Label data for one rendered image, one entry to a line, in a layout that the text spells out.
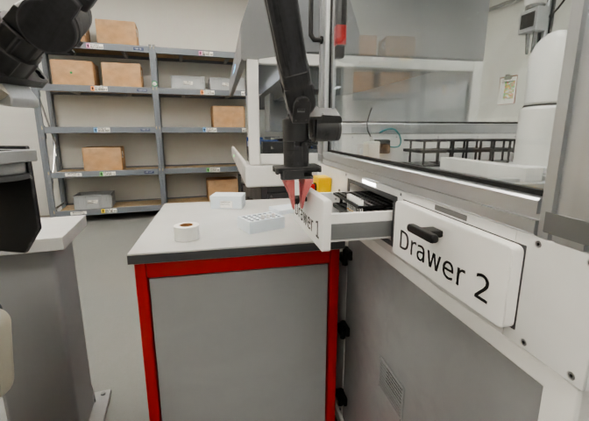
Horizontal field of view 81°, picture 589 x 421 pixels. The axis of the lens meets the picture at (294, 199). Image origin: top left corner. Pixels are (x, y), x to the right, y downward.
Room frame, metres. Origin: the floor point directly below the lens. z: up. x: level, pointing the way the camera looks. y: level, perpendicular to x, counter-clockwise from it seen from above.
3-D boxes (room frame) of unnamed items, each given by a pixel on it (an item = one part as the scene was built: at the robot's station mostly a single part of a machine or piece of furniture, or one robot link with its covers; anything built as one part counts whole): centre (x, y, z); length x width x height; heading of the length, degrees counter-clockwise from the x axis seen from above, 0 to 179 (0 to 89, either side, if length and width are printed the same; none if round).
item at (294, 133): (0.78, -0.01, 1.07); 0.07 x 0.06 x 0.07; 102
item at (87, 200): (4.10, 2.43, 0.22); 0.40 x 0.30 x 0.17; 109
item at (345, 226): (0.86, -0.24, 0.86); 0.40 x 0.26 x 0.06; 102
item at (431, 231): (0.53, -0.22, 0.91); 0.07 x 0.04 x 0.01; 12
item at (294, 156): (0.78, 0.00, 1.01); 0.10 x 0.07 x 0.07; 101
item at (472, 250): (0.54, -0.24, 0.87); 0.29 x 0.02 x 0.11; 12
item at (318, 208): (0.82, -0.04, 0.87); 0.29 x 0.02 x 0.11; 12
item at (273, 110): (2.59, -0.15, 1.13); 1.78 x 1.14 x 0.45; 12
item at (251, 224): (1.05, 0.11, 0.78); 0.12 x 0.08 x 0.04; 124
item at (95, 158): (4.16, 2.29, 0.72); 0.41 x 0.32 x 0.28; 109
